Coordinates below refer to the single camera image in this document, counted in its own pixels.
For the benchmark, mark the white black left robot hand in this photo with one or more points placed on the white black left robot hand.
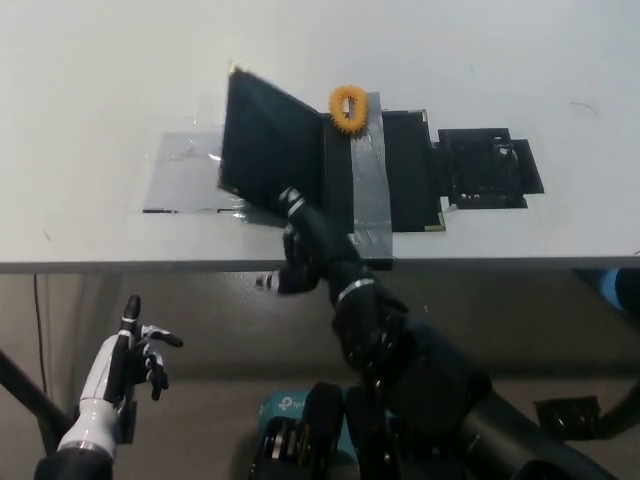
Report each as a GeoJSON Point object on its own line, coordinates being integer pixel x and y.
{"type": "Point", "coordinates": [107, 367]}

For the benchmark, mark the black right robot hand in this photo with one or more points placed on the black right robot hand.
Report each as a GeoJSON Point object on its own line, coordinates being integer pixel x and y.
{"type": "Point", "coordinates": [325, 250]}

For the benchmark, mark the black USC diary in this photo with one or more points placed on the black USC diary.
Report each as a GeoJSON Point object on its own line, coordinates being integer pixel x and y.
{"type": "Point", "coordinates": [270, 145]}

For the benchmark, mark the black tape patch on desk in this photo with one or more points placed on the black tape patch on desk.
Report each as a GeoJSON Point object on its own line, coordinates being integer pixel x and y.
{"type": "Point", "coordinates": [480, 165]}

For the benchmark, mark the blue object under desk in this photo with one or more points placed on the blue object under desk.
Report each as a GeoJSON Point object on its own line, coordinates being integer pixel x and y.
{"type": "Point", "coordinates": [617, 290]}

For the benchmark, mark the straight black table leg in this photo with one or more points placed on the straight black table leg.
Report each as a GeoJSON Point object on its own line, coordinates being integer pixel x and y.
{"type": "Point", "coordinates": [30, 395]}

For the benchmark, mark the grey tape strip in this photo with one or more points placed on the grey tape strip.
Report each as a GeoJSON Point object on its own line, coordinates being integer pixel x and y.
{"type": "Point", "coordinates": [370, 165]}

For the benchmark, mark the clear plastic covered paper sheet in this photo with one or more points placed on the clear plastic covered paper sheet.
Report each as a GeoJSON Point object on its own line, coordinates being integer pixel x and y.
{"type": "Point", "coordinates": [185, 175]}

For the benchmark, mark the teal tp-link box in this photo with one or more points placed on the teal tp-link box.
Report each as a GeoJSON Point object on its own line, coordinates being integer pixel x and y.
{"type": "Point", "coordinates": [285, 405]}

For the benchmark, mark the large black floor tape mark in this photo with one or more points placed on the large black floor tape mark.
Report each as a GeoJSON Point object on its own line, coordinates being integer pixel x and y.
{"type": "Point", "coordinates": [570, 420]}

